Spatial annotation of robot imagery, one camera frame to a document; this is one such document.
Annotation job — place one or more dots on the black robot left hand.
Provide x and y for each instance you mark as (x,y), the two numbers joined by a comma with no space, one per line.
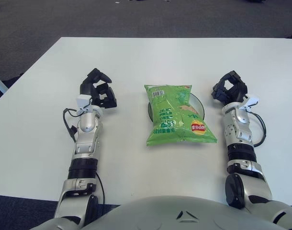
(87,88)

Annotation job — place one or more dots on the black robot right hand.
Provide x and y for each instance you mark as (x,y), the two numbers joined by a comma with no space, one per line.
(240,91)

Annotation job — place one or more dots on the grey robot torso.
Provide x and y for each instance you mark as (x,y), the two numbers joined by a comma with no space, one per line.
(148,215)

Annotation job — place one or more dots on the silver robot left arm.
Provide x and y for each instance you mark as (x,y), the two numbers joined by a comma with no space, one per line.
(87,134)

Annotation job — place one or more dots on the green potato chip bag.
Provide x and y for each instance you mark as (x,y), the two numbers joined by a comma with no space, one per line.
(170,115)

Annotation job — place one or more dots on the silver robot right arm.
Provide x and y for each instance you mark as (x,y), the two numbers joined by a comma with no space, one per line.
(239,134)

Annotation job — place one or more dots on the white plate black rim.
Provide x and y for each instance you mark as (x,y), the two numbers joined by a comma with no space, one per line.
(198,105)

